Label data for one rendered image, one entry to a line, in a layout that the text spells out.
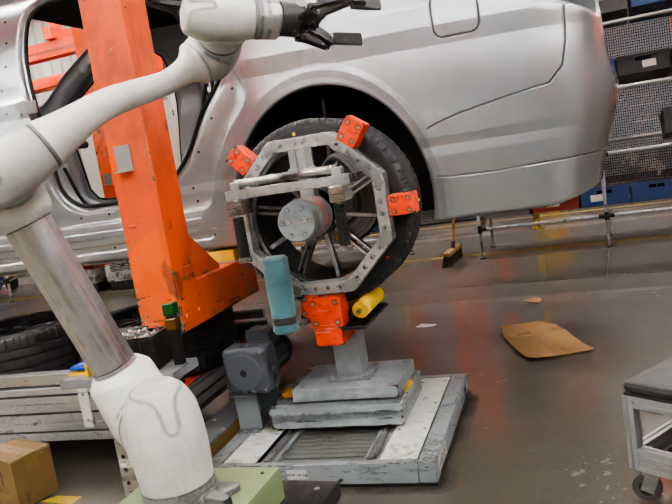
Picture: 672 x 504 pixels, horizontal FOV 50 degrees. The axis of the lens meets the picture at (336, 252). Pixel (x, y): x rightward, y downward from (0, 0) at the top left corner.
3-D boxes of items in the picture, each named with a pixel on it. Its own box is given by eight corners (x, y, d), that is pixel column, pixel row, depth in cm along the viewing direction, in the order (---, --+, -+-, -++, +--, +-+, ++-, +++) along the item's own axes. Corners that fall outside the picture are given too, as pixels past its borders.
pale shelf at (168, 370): (199, 365, 245) (197, 356, 244) (174, 382, 229) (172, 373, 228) (91, 373, 258) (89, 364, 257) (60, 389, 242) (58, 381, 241)
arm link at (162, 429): (149, 509, 143) (122, 405, 139) (129, 479, 159) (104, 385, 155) (226, 478, 150) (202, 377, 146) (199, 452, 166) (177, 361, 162)
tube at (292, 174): (301, 179, 246) (296, 148, 244) (281, 184, 227) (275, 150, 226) (254, 186, 251) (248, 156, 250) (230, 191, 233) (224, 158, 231)
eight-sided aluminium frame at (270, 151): (403, 283, 248) (380, 122, 241) (400, 287, 242) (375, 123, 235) (257, 297, 264) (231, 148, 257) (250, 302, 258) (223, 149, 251)
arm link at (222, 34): (254, -18, 155) (244, 13, 167) (180, -22, 150) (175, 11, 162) (259, 29, 153) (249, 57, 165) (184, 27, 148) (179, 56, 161)
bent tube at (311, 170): (357, 171, 240) (352, 138, 238) (341, 175, 221) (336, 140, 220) (307, 178, 245) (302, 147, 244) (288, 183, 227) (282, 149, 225)
